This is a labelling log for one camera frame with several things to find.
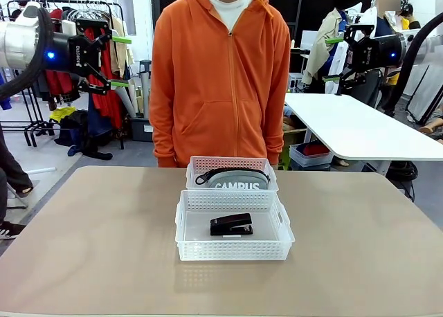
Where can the beige mannequin leg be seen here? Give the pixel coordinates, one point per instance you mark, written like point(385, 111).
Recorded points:
point(432, 126)

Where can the white background table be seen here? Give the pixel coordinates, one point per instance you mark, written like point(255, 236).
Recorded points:
point(346, 130)

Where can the white square label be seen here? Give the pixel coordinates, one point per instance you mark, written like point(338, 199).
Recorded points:
point(232, 236)

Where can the yellow crumpled cloth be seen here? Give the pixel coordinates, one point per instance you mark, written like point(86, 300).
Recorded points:
point(62, 114)

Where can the person's right forearm orange sleeve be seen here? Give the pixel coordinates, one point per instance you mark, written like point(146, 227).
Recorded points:
point(162, 133)

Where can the grey Campus pencil case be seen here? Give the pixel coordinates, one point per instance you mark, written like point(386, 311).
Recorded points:
point(235, 178)

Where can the grey storage bin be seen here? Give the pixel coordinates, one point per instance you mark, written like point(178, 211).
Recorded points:
point(142, 130)

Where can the person's left forearm orange sleeve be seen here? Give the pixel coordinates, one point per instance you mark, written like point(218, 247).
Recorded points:
point(277, 133)

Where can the person in dark blue top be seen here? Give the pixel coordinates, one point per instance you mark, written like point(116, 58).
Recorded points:
point(384, 26)

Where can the person in orange hoodie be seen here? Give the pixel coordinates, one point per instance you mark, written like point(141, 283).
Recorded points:
point(214, 88)

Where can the white crate with red contents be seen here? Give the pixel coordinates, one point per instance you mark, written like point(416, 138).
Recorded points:
point(309, 156)

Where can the person in beige coat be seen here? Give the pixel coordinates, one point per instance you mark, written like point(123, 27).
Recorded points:
point(322, 47)

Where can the white perforated plastic basket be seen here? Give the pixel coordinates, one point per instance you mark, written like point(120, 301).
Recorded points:
point(228, 162)

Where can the red hanging garment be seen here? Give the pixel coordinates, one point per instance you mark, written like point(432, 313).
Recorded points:
point(104, 109)

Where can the white paper roll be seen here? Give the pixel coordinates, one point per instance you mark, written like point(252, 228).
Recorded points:
point(126, 104)

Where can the small white box appliance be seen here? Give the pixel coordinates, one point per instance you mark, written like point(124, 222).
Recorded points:
point(295, 81)

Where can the person in dark trousers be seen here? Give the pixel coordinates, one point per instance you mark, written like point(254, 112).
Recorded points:
point(14, 171)

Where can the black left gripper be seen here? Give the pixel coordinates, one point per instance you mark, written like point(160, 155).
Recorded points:
point(76, 55)

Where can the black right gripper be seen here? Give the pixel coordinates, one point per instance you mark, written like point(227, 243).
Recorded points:
point(377, 52)

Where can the black office chair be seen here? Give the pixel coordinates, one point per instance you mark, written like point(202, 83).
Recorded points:
point(372, 88)

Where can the black stapler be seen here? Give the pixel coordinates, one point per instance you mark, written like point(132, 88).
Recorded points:
point(228, 223)

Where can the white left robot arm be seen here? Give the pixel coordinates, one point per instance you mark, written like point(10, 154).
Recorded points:
point(17, 43)

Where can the white tube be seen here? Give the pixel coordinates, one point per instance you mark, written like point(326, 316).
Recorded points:
point(39, 171)

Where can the white perforated basket with label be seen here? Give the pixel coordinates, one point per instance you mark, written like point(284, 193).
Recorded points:
point(232, 251)

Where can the beige hanging garment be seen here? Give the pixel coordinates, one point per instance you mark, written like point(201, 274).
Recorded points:
point(122, 59)

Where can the black stool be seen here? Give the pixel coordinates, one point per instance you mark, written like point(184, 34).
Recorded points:
point(144, 68)

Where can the person in yellow top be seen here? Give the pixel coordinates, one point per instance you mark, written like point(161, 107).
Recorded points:
point(410, 19)

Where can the black metal clothes rack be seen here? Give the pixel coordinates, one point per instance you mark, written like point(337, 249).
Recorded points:
point(31, 126)

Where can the white framed board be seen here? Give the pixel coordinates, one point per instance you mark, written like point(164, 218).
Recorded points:
point(425, 95)

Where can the green stool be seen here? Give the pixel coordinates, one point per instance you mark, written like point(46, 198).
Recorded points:
point(285, 154)

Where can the dark clothes pile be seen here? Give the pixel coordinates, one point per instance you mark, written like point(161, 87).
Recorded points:
point(81, 133)

